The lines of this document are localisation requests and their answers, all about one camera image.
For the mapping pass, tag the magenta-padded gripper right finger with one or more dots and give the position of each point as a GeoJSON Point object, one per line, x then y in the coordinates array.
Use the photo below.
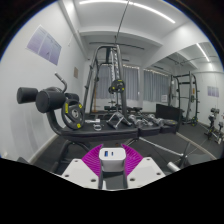
{"type": "Point", "coordinates": [146, 171]}

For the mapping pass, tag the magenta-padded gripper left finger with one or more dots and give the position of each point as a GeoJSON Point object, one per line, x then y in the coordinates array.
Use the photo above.
{"type": "Point", "coordinates": [78, 171]}

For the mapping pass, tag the white charger block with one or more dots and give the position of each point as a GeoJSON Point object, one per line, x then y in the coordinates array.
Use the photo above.
{"type": "Point", "coordinates": [112, 161]}

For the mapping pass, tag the black bench with roller pads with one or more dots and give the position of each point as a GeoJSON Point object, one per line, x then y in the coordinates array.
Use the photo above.
{"type": "Point", "coordinates": [100, 133]}

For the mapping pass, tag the group of chrome dumbbells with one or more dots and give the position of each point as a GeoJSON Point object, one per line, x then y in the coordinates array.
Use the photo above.
{"type": "Point", "coordinates": [155, 120]}

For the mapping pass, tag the black weight plate yellow marks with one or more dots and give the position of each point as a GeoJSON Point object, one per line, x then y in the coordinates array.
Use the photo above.
{"type": "Point", "coordinates": [71, 115]}

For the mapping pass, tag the black box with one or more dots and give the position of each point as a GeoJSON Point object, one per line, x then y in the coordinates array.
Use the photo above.
{"type": "Point", "coordinates": [168, 115]}

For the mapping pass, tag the black exercise equipment stand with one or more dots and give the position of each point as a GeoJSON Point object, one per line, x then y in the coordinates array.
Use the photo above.
{"type": "Point", "coordinates": [213, 133]}

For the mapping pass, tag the grey window curtain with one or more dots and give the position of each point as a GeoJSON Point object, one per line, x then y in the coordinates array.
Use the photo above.
{"type": "Point", "coordinates": [131, 83]}
{"type": "Point", "coordinates": [156, 86]}

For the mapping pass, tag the black power rack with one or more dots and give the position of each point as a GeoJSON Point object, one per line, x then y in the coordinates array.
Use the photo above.
{"type": "Point", "coordinates": [191, 96]}

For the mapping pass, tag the short ceiling light strip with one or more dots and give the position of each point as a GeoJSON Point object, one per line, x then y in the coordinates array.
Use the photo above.
{"type": "Point", "coordinates": [203, 52]}

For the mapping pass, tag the long ceiling light strip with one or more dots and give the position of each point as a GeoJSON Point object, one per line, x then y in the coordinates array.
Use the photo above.
{"type": "Point", "coordinates": [106, 1]}

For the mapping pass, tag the small brown wall board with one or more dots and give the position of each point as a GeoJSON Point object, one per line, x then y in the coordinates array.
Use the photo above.
{"type": "Point", "coordinates": [75, 72]}

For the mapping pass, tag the small purple wall poster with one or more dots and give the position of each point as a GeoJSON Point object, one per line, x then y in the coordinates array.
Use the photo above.
{"type": "Point", "coordinates": [213, 91]}

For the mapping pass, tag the pale purple wall poster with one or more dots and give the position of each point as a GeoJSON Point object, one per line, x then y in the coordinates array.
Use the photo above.
{"type": "Point", "coordinates": [45, 45]}

